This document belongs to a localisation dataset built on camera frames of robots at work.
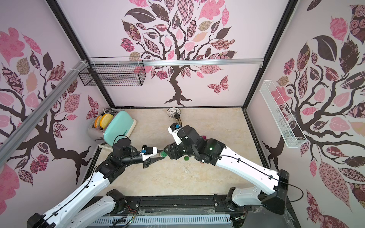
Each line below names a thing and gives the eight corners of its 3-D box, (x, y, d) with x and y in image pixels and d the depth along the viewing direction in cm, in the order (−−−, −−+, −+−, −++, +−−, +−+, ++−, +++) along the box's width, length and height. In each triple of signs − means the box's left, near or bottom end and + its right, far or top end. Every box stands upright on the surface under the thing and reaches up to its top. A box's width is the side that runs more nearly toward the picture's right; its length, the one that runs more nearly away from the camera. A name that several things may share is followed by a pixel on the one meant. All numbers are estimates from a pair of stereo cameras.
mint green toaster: (113, 150, 97) (99, 135, 82) (130, 124, 112) (121, 107, 97) (122, 153, 96) (110, 137, 80) (138, 126, 111) (131, 109, 96)
